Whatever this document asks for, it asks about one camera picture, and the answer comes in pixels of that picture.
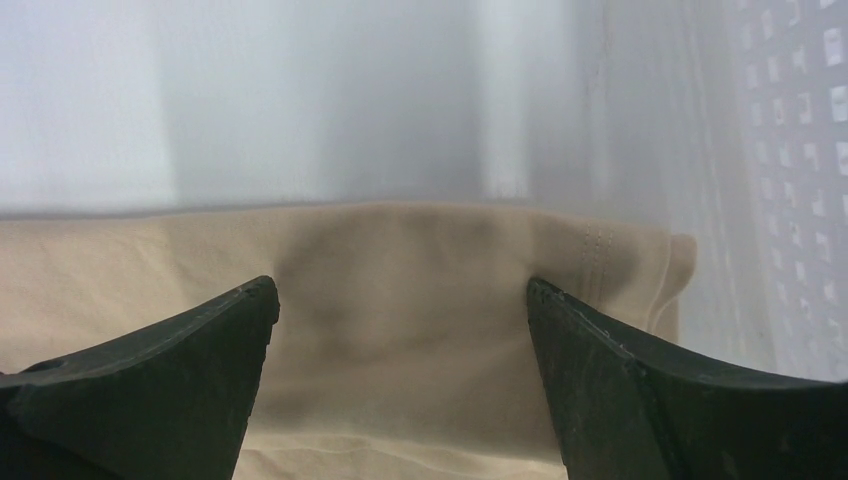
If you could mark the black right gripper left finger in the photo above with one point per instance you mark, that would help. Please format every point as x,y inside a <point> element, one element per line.
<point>168,401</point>

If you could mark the beige t shirt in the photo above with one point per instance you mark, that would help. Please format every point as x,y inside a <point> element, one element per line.
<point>402,349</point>

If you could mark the white plastic laundry basket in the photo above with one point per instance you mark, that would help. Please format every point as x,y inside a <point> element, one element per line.
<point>724,120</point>

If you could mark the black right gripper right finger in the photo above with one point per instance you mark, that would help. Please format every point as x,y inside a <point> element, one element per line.
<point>626,404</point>

